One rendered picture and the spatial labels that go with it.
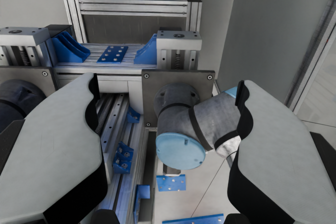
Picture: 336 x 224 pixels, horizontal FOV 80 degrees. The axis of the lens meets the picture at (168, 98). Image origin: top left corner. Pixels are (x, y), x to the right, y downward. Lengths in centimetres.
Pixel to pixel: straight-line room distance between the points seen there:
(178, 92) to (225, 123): 20
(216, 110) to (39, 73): 53
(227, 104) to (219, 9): 125
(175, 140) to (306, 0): 64
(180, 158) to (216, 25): 131
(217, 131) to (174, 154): 11
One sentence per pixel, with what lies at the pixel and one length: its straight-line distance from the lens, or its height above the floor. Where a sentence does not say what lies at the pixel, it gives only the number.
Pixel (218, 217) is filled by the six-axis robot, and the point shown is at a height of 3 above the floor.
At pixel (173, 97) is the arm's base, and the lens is 58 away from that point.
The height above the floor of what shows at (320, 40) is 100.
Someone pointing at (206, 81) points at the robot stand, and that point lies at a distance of 63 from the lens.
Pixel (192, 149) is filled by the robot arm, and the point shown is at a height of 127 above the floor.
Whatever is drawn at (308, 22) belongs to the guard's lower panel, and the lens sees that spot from 83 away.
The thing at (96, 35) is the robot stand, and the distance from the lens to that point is 151.
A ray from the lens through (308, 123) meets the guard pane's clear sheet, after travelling 79.
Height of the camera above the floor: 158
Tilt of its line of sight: 57 degrees down
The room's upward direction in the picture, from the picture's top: 180 degrees counter-clockwise
